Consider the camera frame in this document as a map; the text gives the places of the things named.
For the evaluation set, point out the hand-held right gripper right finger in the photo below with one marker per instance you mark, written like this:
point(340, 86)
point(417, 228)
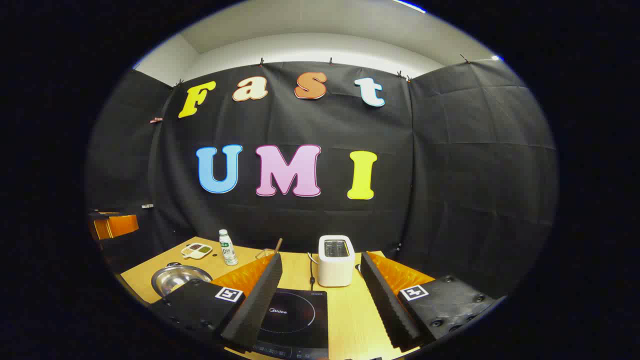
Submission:
point(387, 305)

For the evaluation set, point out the black induction cooktop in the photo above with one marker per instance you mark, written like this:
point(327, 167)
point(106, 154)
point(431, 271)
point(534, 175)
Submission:
point(300, 320)

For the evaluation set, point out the stainless steel pot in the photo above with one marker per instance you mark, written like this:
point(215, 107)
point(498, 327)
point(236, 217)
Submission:
point(175, 280)

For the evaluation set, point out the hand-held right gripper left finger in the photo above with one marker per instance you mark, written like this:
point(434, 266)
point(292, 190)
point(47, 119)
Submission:
point(260, 300)

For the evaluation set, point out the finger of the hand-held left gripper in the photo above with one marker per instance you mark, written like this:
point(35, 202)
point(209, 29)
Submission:
point(120, 225)

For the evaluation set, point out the white toaster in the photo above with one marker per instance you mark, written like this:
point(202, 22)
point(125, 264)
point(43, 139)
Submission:
point(336, 270)

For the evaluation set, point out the white divided bean dish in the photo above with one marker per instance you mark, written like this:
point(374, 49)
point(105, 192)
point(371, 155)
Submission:
point(196, 250)

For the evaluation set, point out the white drink bottle green label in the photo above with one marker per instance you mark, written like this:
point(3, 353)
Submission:
point(228, 250)

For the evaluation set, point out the black backdrop cloth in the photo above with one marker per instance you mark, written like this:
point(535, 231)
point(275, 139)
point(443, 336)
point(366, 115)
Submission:
point(450, 175)

